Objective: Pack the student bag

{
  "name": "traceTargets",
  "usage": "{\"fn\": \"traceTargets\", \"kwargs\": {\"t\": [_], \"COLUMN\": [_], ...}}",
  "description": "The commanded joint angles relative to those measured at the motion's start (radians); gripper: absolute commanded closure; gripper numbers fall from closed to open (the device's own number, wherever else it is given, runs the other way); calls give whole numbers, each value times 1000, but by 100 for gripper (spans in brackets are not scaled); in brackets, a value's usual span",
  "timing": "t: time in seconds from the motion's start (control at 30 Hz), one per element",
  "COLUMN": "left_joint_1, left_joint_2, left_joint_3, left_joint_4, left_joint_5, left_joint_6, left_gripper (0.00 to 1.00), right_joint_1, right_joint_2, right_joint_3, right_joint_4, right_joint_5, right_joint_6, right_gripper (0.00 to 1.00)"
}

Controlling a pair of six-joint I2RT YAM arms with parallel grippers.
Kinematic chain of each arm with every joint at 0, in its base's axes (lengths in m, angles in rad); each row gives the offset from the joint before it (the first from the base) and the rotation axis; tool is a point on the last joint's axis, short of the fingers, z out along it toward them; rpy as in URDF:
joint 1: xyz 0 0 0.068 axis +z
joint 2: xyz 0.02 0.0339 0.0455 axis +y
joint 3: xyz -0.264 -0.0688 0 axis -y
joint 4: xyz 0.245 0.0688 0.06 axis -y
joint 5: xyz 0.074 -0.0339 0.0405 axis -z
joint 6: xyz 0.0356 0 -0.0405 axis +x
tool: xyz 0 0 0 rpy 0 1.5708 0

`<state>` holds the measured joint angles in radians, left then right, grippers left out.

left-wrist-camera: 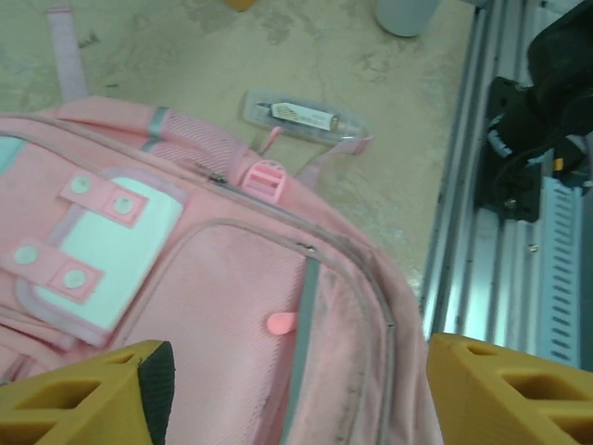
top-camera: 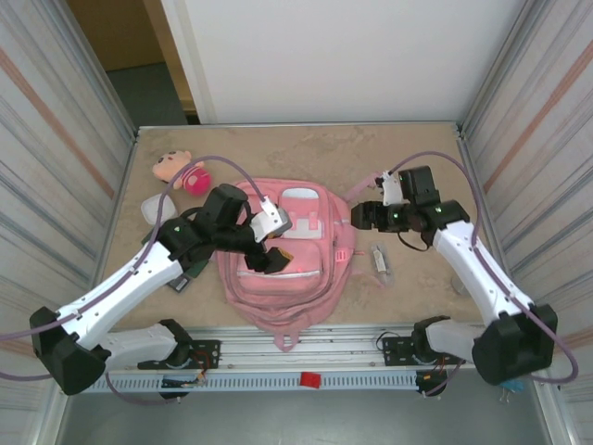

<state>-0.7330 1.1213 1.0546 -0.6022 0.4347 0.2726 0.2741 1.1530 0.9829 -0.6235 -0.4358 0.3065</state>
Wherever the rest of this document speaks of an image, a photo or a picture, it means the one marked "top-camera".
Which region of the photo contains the pink plush doll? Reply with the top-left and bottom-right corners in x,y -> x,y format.
152,147 -> 213,198

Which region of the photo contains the small white plastic box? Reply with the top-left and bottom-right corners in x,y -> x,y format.
140,192 -> 180,223

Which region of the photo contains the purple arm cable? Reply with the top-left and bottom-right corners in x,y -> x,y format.
388,151 -> 580,399
0,156 -> 270,407

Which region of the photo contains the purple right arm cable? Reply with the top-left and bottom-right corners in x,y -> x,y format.
388,151 -> 580,399

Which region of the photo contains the slotted grey cable tray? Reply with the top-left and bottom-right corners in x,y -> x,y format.
92,373 -> 448,396

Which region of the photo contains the small black card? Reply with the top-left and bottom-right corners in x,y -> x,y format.
166,273 -> 192,294

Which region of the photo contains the brown wooden door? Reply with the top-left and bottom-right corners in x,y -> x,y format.
67,0 -> 198,117

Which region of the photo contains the pink student backpack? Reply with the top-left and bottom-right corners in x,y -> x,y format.
216,172 -> 388,352

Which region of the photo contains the aluminium frame rail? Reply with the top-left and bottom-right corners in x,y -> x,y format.
48,324 -> 555,375

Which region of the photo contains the pen in clear package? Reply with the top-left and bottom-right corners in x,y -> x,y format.
369,239 -> 397,285

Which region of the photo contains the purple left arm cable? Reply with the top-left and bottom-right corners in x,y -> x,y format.
0,156 -> 270,407

